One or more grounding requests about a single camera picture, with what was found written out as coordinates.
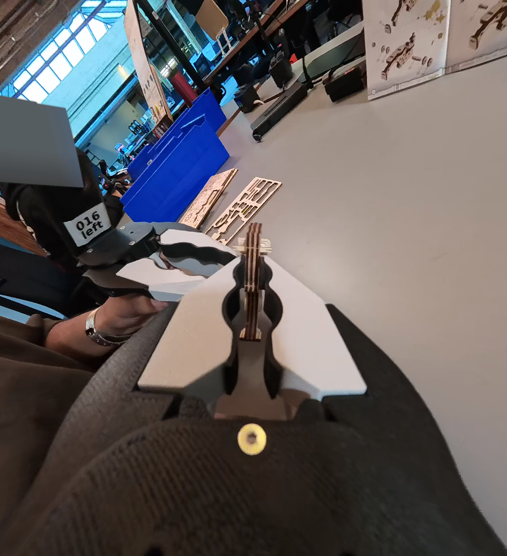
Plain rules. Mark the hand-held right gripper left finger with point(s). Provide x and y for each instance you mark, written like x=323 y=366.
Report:
x=184 y=343

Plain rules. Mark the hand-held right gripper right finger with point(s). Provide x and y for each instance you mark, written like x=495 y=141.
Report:
x=318 y=347

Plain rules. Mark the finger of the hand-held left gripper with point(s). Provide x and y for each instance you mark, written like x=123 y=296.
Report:
x=162 y=282
x=192 y=239

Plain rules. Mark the wooden puzzle model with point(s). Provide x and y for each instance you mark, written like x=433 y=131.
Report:
x=251 y=282

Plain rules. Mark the person's left forearm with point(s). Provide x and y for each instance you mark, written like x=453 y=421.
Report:
x=69 y=334

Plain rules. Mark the grey desk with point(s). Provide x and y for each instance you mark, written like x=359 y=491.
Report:
x=410 y=217

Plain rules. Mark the person's left hand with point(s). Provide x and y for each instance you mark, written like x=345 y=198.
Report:
x=123 y=315

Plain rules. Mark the wooden puzzle parts sheet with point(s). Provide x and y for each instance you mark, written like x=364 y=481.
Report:
x=210 y=195
x=245 y=204

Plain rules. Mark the blue plastic bin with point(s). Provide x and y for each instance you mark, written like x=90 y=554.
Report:
x=179 y=173
x=210 y=108

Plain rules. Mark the black chair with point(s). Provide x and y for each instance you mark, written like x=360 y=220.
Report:
x=19 y=269

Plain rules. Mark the black charger green label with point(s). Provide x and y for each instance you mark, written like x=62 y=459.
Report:
x=247 y=97

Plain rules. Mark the red cylinder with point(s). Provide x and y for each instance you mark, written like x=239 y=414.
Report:
x=183 y=87

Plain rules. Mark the black power strip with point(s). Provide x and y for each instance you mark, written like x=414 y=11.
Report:
x=279 y=108

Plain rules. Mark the standing poster board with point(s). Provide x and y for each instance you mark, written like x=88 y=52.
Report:
x=147 y=74

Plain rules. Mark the person's olive clothing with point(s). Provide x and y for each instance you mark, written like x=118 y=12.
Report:
x=19 y=391

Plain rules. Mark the black charger box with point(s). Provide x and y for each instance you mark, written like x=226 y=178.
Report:
x=281 y=69

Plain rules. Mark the black battery pack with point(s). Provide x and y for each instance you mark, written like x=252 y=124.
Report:
x=344 y=82

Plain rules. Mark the tan rounded board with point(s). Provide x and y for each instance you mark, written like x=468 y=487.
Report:
x=212 y=17

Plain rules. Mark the assembly instruction sheet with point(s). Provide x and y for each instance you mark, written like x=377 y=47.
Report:
x=405 y=43

